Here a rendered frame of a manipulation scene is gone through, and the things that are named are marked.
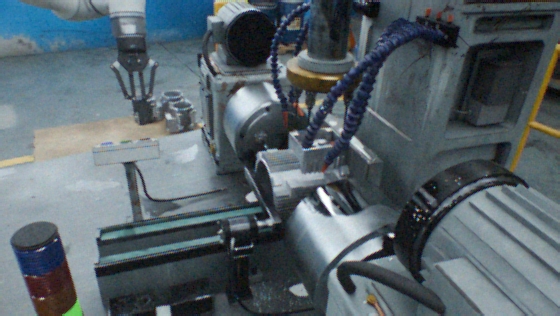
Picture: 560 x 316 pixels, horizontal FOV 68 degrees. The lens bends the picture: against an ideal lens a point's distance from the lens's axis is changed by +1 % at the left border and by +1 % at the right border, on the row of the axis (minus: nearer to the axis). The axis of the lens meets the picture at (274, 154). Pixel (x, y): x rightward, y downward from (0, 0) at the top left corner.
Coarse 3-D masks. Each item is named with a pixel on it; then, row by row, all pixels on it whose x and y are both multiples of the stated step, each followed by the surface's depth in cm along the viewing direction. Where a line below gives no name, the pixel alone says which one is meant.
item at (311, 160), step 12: (300, 132) 107; (324, 132) 109; (288, 144) 107; (300, 144) 100; (324, 144) 104; (300, 156) 100; (312, 156) 99; (324, 156) 101; (300, 168) 101; (312, 168) 101; (336, 168) 104
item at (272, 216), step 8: (248, 168) 112; (248, 176) 110; (256, 176) 108; (256, 184) 105; (256, 192) 103; (264, 192) 102; (264, 200) 99; (264, 208) 98; (272, 208) 96; (272, 216) 94; (272, 224) 93; (280, 224) 92
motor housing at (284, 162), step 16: (256, 160) 111; (272, 160) 101; (288, 160) 102; (272, 176) 99; (288, 176) 100; (304, 176) 101; (320, 176) 102; (272, 192) 114; (304, 192) 100; (288, 208) 99
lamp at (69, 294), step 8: (72, 280) 64; (72, 288) 64; (32, 296) 61; (56, 296) 61; (64, 296) 62; (72, 296) 64; (40, 304) 61; (48, 304) 61; (56, 304) 62; (64, 304) 63; (72, 304) 64; (40, 312) 62; (48, 312) 62; (56, 312) 63; (64, 312) 63
